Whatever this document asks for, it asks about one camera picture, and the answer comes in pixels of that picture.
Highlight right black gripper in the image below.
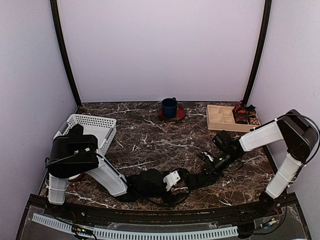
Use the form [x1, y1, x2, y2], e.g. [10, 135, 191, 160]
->
[197, 151, 240, 183]

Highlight black necktie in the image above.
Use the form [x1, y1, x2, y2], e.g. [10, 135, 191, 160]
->
[186, 172, 219, 191]

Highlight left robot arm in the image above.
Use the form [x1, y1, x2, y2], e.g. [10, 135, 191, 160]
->
[45, 124, 190, 218]

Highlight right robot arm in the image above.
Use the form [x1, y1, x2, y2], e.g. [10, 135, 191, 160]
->
[194, 109, 320, 217]

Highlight wooden compartment box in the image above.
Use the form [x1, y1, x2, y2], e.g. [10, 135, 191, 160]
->
[206, 104, 260, 133]

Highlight red patterned rolled tie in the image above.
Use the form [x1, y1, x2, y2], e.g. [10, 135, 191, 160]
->
[232, 101, 249, 125]

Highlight red saucer plate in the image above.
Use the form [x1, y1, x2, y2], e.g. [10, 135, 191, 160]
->
[158, 106, 186, 122]

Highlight brown patterned rolled tie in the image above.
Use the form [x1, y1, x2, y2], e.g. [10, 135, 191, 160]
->
[246, 104, 260, 126]

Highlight dark blue mug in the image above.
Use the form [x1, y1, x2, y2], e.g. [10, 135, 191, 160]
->
[161, 97, 178, 119]

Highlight white plastic basket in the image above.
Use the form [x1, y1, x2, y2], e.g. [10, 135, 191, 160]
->
[53, 114, 117, 155]

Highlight white red bowl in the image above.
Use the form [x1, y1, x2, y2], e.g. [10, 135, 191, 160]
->
[68, 174, 82, 182]

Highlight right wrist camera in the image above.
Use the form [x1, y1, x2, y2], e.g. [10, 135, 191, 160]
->
[198, 151, 214, 163]

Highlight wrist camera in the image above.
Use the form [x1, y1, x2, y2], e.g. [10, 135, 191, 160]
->
[162, 168, 189, 192]
[198, 151, 214, 163]

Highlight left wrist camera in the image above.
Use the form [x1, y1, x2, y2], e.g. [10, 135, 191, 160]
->
[162, 168, 189, 192]

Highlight white slotted cable duct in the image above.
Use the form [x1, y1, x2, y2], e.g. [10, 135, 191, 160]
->
[31, 213, 239, 240]

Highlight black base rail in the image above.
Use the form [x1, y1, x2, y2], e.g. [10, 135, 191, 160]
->
[46, 199, 296, 227]

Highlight right black frame post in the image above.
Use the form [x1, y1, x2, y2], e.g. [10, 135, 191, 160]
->
[242, 0, 272, 105]

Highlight black frame post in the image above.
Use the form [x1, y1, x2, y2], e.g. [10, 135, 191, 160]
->
[49, 0, 82, 108]
[242, 0, 272, 105]

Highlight left black frame post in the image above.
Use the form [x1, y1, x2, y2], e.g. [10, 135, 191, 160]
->
[49, 0, 82, 108]

